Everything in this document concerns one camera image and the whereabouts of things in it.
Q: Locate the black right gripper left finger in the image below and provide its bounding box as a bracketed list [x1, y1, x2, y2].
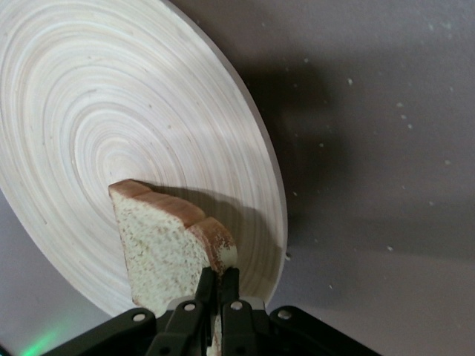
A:
[39, 266, 217, 356]

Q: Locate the round pale wooden plate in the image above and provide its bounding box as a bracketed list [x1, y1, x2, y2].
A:
[0, 0, 289, 319]

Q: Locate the slice of toast bread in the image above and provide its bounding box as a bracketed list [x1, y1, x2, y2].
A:
[108, 178, 239, 356]

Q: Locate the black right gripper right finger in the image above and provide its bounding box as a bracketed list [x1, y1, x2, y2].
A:
[221, 266, 380, 356]

